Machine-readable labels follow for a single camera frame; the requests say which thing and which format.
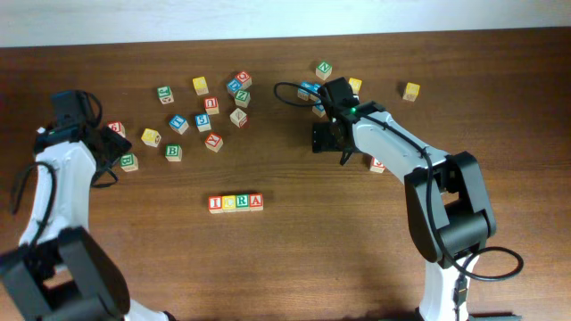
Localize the yellow C block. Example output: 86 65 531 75
222 195 236 212

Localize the yellow block top right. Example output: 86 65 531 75
349 78 362 95

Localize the blue X block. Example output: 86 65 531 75
297 81 313 101

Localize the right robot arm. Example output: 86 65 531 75
308 78 497 320

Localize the red I block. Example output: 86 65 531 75
208 196 224 214

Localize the green R block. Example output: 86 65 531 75
236 194 250 211

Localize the red 3 block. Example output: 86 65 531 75
369 158 385 173

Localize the blue P block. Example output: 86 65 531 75
312 104 327 118

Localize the red A block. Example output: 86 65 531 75
249 193 264 211

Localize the red Y block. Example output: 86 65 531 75
204 133 223 152

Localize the yellow block far right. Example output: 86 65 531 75
402 82 420 102

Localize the blue T block left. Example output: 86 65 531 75
169 115 189 135

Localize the yellow block top left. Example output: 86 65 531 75
192 77 209 95

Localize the plain face red-edged block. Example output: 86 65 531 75
229 108 248 128

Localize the red 6 block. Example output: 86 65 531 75
107 121 126 138

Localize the blue H block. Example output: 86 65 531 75
310 83 320 102

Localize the green Z block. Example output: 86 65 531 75
235 90 251 108

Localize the red U block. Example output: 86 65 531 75
204 97 219 115

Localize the blue 5 block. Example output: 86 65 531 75
194 113 211 132

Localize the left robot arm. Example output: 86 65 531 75
1 90 173 321

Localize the blue D block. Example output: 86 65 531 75
227 78 243 97

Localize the green J block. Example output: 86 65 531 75
157 86 174 104

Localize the green N block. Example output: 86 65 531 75
315 61 333 80

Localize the red Q block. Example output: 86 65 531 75
235 70 252 90

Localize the green b block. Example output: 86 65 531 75
165 144 182 162
120 153 138 172

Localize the green B block left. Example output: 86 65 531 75
120 153 138 172

